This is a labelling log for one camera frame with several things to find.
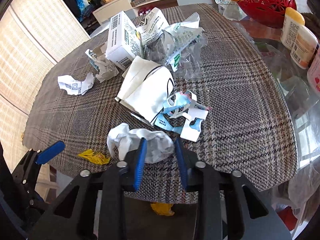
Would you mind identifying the dark brown bag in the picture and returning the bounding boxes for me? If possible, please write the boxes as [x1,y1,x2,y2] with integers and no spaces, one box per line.
[301,12,320,30]

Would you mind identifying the white barcode cardboard box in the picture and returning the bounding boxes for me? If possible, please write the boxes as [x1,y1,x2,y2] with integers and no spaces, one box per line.
[105,10,145,70]

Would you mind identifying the red openwork basket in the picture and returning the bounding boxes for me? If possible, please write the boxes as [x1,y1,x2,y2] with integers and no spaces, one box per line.
[237,0,297,29]

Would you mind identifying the clear crumpled plastic packaging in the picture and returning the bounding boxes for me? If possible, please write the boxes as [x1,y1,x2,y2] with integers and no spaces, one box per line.
[144,34,209,82]

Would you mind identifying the white round stool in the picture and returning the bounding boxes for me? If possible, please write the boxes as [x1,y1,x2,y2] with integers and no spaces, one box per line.
[89,24,110,38]

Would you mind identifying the blue torn wrapper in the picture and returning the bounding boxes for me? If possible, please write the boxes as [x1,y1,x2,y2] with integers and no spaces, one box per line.
[154,90,202,133]

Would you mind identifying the beige woven curtain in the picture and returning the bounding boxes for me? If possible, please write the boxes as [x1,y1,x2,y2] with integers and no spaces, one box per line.
[0,0,90,170]

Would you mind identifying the pink-label white bottle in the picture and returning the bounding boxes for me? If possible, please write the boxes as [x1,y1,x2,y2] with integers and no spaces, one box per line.
[307,44,320,93]

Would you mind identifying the flattened printed paper carton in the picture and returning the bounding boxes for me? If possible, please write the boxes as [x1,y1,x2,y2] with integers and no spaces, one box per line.
[136,7,170,47]

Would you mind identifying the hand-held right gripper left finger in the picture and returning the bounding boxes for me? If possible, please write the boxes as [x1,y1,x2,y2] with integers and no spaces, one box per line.
[30,137,148,240]

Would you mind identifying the printed white plastic bag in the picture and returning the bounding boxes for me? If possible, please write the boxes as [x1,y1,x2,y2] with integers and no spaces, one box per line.
[160,15,204,73]

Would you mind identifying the dark trash bin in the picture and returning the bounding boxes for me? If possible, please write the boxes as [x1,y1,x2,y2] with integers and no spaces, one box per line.
[124,196,199,240]

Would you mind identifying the yellow crumpled wrapper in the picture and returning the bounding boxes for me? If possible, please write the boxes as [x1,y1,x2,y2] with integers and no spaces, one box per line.
[77,149,112,165]
[150,202,175,217]

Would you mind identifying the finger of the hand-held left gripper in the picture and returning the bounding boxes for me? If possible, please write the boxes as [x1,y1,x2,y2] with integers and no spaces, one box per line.
[11,141,66,198]

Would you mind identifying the cream-capped orange-label bottle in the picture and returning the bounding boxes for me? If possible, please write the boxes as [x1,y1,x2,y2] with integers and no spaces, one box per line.
[290,26,318,69]

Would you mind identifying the clear plastic bag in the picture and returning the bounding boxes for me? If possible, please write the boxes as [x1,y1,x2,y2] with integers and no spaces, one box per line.
[272,165,320,230]

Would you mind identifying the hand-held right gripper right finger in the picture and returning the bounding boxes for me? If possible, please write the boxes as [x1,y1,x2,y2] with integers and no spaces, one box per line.
[174,138,292,240]

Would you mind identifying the white paper bag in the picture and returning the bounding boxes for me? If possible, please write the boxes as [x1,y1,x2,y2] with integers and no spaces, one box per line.
[114,56,175,127]

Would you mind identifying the small blue-white torn pack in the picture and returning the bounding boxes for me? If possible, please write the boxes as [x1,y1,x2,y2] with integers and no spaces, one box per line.
[85,44,108,71]

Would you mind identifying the blue hanging garment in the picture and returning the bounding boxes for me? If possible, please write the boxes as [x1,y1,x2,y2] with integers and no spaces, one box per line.
[74,0,90,22]

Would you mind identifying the crumpled printed paper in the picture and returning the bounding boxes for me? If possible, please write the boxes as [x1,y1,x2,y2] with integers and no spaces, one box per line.
[57,72,95,96]

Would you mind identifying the white torn card piece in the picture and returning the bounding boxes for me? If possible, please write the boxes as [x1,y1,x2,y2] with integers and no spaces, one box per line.
[180,94,213,142]

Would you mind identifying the green patterned plastic bag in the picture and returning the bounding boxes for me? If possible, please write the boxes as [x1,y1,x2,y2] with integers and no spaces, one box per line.
[217,0,247,20]

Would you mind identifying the yellow-capped white bottle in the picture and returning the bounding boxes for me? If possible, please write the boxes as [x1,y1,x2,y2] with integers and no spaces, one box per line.
[280,7,305,48]

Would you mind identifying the small cardboard shelf box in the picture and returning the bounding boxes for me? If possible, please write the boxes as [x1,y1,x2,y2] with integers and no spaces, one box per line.
[131,0,155,7]

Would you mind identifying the plaid woven table cloth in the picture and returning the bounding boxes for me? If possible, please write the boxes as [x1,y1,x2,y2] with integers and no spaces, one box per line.
[22,3,298,204]

